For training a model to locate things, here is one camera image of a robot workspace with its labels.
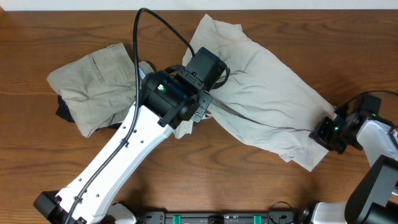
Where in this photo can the folded khaki shorts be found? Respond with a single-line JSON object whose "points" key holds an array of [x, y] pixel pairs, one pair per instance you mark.
{"points": [[98, 89]]}

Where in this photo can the black garment under shorts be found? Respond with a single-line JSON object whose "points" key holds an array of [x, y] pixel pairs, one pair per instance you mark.
{"points": [[63, 110]]}

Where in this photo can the light grey t-shirt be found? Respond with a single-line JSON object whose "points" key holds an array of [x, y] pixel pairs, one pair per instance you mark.
{"points": [[263, 102]]}

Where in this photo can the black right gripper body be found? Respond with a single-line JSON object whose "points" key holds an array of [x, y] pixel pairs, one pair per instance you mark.
{"points": [[333, 136]]}

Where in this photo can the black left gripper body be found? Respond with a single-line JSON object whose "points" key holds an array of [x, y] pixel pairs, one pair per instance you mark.
{"points": [[202, 107]]}

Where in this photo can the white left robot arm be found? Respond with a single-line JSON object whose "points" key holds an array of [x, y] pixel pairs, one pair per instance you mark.
{"points": [[166, 98]]}

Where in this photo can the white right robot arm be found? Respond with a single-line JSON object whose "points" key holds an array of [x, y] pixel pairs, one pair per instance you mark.
{"points": [[370, 201]]}

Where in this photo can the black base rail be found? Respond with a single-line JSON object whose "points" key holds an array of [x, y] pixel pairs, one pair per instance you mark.
{"points": [[274, 215]]}

